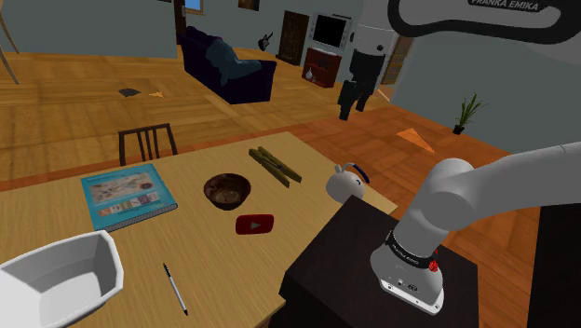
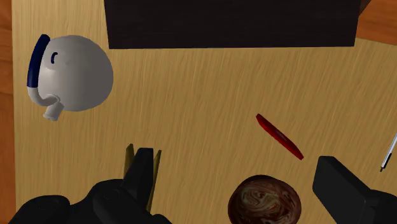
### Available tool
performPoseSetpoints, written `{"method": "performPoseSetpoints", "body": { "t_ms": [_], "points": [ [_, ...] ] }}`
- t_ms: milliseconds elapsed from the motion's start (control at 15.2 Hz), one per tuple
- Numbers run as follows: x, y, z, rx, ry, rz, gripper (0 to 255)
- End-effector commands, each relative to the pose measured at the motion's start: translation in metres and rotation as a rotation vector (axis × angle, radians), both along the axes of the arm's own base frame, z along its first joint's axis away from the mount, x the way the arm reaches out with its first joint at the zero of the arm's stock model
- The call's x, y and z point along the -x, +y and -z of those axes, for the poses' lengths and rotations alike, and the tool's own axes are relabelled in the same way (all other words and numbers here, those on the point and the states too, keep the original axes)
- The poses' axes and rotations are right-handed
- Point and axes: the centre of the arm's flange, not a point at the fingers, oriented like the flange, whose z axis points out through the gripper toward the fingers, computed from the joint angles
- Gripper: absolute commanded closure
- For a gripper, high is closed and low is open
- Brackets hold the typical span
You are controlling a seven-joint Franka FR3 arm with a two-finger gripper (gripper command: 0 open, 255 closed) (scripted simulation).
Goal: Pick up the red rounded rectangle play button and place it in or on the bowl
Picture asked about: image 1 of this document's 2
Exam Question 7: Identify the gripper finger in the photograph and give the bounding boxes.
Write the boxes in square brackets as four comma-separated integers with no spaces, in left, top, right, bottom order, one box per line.
[337,80,358,122]
[356,90,377,113]

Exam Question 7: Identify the light brown door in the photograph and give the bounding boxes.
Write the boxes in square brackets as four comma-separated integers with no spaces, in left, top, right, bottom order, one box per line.
[381,34,414,86]

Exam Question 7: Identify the red low cabinet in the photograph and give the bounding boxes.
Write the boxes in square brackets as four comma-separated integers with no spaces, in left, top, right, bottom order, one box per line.
[301,47,343,89]

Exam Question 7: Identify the dark brown door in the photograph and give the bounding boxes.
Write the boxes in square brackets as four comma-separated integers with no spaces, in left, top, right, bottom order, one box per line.
[277,9,311,67]

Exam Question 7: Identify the white round kettle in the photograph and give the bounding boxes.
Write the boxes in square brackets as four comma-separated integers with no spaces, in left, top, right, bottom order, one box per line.
[325,163,372,204]

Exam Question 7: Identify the olive green clothespin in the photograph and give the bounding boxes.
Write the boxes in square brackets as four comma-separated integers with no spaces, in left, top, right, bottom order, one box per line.
[248,145,303,189]

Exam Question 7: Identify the potted green plant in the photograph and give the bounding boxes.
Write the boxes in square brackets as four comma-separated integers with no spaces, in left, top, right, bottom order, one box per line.
[452,92,485,136]

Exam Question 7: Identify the dark blue sofa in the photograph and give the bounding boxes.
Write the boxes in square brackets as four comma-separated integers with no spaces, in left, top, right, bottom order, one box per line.
[177,25,278,105]

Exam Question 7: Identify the dark brown bowl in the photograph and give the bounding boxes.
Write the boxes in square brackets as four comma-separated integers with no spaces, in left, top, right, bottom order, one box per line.
[203,172,252,212]

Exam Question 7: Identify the red play button plaque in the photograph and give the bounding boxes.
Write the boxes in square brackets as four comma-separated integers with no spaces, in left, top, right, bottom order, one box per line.
[235,213,276,236]

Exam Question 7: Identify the dark robot stand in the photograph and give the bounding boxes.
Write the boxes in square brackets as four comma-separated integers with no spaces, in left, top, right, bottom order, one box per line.
[278,195,480,328]

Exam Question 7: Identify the dark wooden chair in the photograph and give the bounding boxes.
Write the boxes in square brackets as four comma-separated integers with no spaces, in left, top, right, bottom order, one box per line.
[117,122,179,167]

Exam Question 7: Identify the wooden table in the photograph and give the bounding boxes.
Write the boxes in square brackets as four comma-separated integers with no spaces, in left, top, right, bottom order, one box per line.
[0,131,399,328]

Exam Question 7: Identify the teal spiral-bound book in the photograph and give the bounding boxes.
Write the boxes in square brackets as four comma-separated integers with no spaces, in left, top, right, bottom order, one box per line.
[80,163,179,233]

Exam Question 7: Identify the silver pen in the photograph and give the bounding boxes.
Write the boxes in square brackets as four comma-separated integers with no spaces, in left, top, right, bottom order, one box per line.
[163,262,189,317]

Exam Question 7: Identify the white angular bowl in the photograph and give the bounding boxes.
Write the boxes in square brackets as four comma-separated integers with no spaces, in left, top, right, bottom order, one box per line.
[0,229,125,328]

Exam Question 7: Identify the wall television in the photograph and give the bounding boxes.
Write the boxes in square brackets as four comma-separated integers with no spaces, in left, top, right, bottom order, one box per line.
[309,11,354,50]

